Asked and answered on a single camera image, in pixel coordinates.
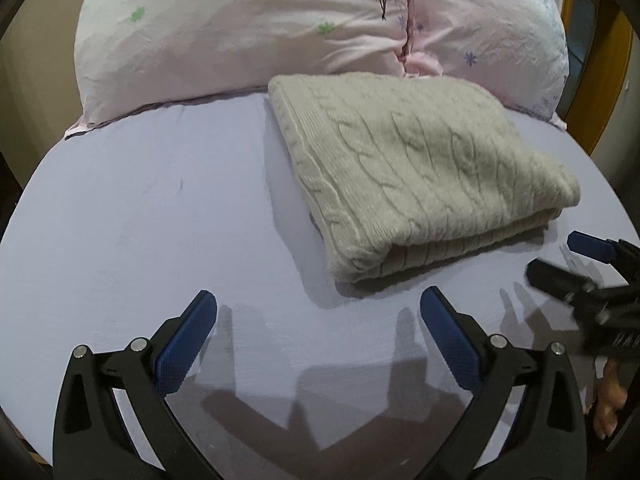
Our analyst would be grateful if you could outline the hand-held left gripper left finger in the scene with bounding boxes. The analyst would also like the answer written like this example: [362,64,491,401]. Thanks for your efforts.
[52,289,221,480]

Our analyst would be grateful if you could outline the wooden headboard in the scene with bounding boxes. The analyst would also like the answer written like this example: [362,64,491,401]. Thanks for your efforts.
[560,0,637,157]

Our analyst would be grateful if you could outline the beige cable-knit sweater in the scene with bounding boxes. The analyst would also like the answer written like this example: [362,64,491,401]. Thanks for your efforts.
[268,72,582,285]

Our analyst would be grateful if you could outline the pink floral pillow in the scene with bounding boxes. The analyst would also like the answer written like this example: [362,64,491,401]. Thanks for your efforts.
[73,0,417,129]
[404,0,571,124]

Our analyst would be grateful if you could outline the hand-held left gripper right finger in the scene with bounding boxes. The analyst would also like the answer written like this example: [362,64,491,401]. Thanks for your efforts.
[419,286,586,480]

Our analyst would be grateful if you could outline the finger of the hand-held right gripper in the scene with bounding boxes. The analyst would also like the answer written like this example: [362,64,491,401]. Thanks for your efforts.
[526,258,601,307]
[567,231,640,267]

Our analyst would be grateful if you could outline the person's right hand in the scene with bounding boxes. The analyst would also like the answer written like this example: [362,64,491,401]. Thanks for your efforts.
[593,359,630,442]

